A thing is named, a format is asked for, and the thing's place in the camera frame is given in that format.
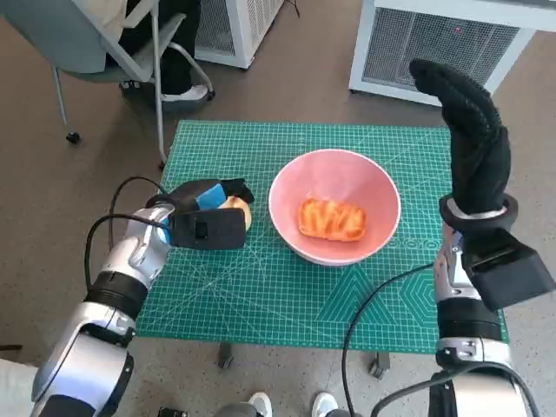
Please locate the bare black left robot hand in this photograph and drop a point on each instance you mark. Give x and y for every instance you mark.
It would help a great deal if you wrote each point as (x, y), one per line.
(191, 193)

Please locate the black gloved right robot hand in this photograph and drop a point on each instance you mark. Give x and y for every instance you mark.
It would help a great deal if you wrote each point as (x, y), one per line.
(478, 147)

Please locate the round toy bread bun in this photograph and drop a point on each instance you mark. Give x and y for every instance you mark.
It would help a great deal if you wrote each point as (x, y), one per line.
(239, 204)

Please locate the pink bowl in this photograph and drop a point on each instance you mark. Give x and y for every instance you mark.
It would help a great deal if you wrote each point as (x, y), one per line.
(330, 182)

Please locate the rectangular toy bread loaf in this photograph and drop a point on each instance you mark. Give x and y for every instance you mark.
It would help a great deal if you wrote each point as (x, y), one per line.
(332, 219)

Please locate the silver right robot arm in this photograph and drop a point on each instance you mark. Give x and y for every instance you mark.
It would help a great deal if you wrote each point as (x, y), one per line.
(465, 321)

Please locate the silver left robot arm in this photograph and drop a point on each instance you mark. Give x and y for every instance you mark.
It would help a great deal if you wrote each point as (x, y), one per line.
(130, 252)

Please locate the large white grilled unit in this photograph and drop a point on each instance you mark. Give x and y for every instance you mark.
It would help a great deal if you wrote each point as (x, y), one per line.
(434, 39)

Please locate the green cutting mat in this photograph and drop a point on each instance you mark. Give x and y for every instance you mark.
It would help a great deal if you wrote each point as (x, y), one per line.
(260, 304)

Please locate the person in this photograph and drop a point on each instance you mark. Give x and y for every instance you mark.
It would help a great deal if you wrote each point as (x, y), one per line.
(260, 404)
(178, 43)

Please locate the black table caster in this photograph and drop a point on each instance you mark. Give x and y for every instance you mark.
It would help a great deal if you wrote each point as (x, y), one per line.
(226, 356)
(380, 364)

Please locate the white cabinet with grille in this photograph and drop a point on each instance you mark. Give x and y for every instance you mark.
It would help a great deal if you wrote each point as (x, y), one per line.
(234, 26)

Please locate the dark flat strip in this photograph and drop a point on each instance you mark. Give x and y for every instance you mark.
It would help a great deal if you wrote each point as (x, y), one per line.
(11, 347)

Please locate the white cloth bundle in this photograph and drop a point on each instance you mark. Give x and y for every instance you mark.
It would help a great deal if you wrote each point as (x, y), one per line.
(15, 391)

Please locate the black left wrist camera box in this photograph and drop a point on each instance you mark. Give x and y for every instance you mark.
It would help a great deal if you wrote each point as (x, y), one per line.
(208, 228)

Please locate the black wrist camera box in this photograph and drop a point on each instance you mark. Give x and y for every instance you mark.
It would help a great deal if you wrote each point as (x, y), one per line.
(508, 271)
(208, 228)

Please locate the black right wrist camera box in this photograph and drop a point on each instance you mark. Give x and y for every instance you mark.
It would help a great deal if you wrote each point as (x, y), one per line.
(508, 271)

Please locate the grey chair with white frame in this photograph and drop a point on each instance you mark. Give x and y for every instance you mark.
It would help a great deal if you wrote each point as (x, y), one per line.
(56, 39)

